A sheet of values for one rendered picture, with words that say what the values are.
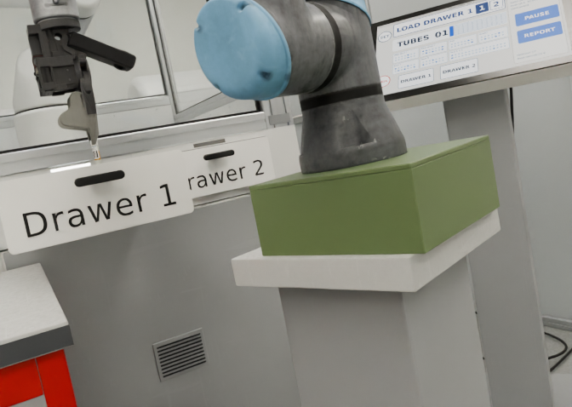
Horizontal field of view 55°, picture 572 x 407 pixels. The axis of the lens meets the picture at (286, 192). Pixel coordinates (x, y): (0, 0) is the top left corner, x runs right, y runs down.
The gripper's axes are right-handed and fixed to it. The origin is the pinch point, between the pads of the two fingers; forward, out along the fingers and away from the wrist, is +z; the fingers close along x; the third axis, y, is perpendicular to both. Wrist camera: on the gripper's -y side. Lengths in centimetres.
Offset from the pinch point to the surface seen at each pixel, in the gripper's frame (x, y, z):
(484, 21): -3, -102, -14
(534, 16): 7, -108, -12
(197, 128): -22.7, -26.5, 0.3
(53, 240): 10.6, 11.1, 15.2
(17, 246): 10.6, 16.0, 14.9
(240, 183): -21.2, -33.7, 14.8
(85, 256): -23.0, 3.9, 23.1
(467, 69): -1, -91, -2
